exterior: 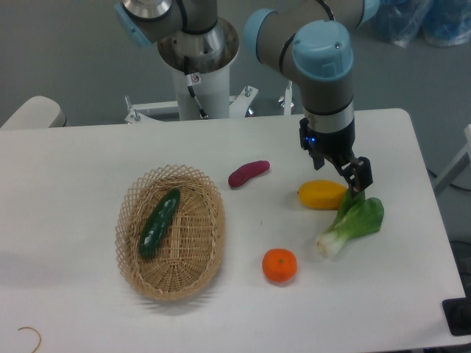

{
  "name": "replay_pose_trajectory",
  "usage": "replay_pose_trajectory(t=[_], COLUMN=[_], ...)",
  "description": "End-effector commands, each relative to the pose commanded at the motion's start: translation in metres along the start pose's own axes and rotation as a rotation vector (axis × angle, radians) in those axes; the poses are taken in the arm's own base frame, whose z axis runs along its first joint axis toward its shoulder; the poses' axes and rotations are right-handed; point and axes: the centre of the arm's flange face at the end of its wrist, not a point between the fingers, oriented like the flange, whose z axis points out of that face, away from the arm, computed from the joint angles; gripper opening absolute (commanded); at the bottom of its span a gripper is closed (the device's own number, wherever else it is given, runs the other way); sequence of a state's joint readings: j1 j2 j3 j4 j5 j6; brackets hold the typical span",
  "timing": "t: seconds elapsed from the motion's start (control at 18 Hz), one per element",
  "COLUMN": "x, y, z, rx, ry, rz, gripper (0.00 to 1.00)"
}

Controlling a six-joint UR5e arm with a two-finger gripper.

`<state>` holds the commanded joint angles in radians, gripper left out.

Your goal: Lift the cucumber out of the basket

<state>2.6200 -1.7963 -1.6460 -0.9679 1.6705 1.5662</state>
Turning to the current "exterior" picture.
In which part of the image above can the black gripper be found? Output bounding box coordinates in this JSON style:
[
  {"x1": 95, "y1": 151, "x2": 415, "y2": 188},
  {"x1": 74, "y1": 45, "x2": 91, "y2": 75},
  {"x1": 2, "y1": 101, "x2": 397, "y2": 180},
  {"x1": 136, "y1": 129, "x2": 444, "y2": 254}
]
[{"x1": 300, "y1": 118, "x2": 372, "y2": 197}]

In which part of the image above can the dark green cucumber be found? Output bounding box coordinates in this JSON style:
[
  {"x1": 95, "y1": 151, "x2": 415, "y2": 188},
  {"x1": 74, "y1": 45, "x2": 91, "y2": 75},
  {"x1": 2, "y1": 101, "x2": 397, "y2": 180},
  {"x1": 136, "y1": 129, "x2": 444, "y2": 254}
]
[{"x1": 138, "y1": 188, "x2": 180, "y2": 260}]

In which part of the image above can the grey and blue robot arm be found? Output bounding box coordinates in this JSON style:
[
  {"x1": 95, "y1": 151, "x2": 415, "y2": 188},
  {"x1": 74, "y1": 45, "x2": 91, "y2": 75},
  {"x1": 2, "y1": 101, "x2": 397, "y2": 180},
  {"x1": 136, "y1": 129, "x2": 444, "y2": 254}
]
[{"x1": 115, "y1": 1, "x2": 379, "y2": 195}]

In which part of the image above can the woven wicker basket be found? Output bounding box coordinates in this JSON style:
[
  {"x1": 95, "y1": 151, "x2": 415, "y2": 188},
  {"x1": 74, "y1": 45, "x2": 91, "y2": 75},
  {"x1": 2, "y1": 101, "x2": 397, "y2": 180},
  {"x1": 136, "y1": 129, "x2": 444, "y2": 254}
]
[{"x1": 116, "y1": 165, "x2": 225, "y2": 301}]

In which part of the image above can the yellow mango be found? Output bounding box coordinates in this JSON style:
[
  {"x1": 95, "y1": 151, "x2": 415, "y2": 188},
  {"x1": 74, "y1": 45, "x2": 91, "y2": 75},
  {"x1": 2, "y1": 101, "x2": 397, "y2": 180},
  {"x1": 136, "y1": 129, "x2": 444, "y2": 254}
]
[{"x1": 297, "y1": 179, "x2": 347, "y2": 210}]

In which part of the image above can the green bok choy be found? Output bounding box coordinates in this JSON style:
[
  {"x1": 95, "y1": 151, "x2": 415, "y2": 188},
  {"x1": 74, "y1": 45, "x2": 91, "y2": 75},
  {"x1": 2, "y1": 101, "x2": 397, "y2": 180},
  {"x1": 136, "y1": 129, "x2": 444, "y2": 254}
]
[{"x1": 316, "y1": 191, "x2": 385, "y2": 257}]

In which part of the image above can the purple sweet potato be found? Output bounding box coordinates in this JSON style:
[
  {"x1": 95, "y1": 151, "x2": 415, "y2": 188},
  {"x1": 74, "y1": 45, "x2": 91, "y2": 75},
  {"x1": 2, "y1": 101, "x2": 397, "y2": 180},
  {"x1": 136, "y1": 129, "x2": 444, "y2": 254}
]
[{"x1": 227, "y1": 160, "x2": 270, "y2": 188}]

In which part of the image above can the orange tangerine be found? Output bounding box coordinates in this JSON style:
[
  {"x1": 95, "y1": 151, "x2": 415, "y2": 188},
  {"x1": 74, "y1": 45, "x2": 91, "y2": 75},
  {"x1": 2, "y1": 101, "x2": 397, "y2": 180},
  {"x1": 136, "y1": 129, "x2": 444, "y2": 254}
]
[{"x1": 262, "y1": 249, "x2": 297, "y2": 283}]

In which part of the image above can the blue plastic bag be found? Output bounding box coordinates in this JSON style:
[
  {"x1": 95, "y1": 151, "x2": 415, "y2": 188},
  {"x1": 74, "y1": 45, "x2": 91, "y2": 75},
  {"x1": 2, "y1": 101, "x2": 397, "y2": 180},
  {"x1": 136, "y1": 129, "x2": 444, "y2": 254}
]
[{"x1": 369, "y1": 0, "x2": 470, "y2": 48}]

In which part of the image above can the black device at table edge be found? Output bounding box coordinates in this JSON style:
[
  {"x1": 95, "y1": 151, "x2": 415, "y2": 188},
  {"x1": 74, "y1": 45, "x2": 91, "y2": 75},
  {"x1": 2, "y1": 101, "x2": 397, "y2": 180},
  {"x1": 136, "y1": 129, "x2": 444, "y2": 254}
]
[{"x1": 442, "y1": 298, "x2": 470, "y2": 336}]

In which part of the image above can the white chair armrest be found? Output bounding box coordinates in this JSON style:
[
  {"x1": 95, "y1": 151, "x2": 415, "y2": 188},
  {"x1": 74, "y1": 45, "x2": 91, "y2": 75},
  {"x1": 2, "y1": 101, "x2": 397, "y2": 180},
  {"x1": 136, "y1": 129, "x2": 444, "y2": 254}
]
[{"x1": 1, "y1": 96, "x2": 68, "y2": 131}]

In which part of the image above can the tan rubber band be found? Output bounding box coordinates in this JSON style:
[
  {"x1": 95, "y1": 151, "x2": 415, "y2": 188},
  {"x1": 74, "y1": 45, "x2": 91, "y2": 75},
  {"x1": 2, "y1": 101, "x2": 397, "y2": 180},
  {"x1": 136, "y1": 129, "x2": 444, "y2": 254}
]
[{"x1": 17, "y1": 327, "x2": 43, "y2": 352}]

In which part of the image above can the white metal frame right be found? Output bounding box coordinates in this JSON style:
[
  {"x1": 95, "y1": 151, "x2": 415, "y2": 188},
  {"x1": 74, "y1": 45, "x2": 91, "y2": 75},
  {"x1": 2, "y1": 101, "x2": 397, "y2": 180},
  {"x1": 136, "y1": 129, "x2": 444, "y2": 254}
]
[{"x1": 432, "y1": 124, "x2": 470, "y2": 196}]

